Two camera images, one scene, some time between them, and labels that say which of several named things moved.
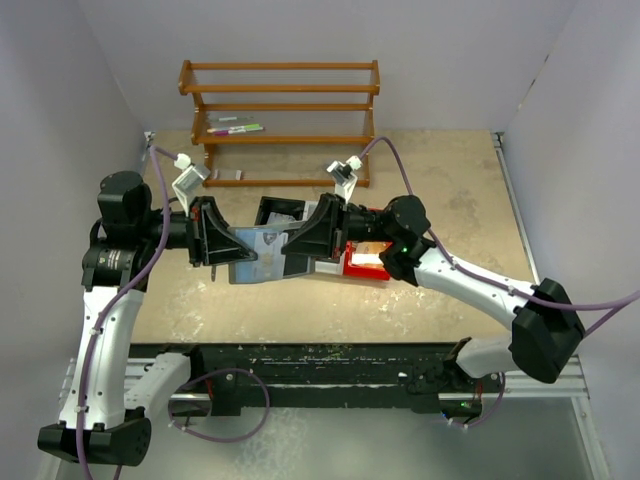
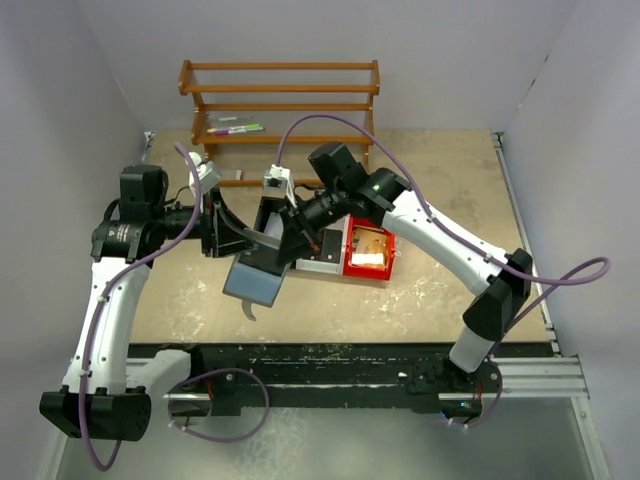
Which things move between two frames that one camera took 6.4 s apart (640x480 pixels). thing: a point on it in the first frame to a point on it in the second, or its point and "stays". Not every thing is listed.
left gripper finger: (221, 243) to (230, 230)
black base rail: (226, 374) stays
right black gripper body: (340, 221) to (304, 225)
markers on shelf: (225, 132) stays
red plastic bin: (371, 271) stays
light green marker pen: (248, 127) stays
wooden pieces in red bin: (366, 254) stays
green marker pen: (231, 118) stays
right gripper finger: (314, 237) to (291, 232)
